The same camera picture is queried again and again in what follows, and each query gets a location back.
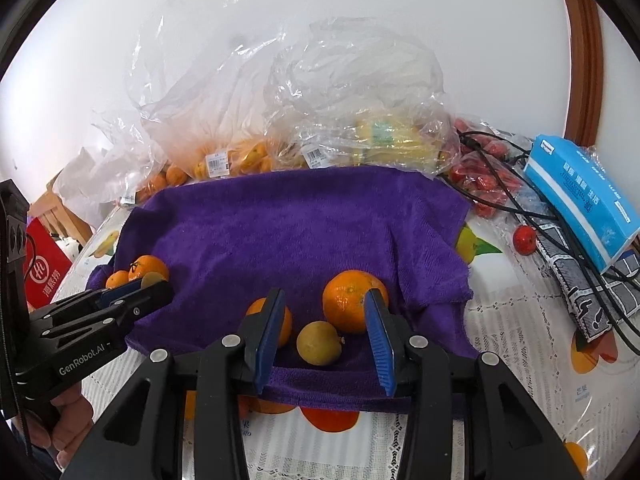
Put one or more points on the clear bag of oranges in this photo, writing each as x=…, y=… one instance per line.
x=145, y=175

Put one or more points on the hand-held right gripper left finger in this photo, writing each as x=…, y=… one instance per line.
x=267, y=340

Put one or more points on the small red fruit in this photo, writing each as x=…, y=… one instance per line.
x=525, y=238

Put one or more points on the purple towel covered tray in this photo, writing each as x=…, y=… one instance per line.
x=300, y=230

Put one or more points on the fruit printed tablecloth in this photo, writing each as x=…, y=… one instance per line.
x=525, y=360

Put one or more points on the blue tissue box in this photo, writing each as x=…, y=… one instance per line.
x=580, y=200

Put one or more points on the person's left hand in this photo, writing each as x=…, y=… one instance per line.
x=70, y=425

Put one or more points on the tall clear bag of tangerines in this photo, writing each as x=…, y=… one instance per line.
x=210, y=110

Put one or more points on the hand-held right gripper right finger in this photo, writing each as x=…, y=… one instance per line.
x=380, y=350

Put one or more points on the black and white patterned pouch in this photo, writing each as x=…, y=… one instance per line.
x=570, y=280

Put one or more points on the tan longan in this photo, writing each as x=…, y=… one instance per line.
x=318, y=342
x=152, y=279

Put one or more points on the red paper bag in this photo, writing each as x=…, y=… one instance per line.
x=45, y=265

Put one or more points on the clear bag of yellow packs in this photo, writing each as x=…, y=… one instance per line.
x=360, y=110

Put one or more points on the large tangerine with dark stem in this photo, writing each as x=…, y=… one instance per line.
x=147, y=266

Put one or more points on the orange tangerine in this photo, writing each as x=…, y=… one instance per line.
x=345, y=310
x=287, y=325
x=117, y=279

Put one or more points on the brown wooden door frame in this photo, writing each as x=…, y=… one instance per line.
x=582, y=60

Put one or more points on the clear bag of red fruit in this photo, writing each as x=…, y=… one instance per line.
x=485, y=180

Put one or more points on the white plastic bag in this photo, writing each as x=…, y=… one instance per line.
x=90, y=185

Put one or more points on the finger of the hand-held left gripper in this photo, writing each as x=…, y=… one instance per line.
x=120, y=291
x=150, y=300

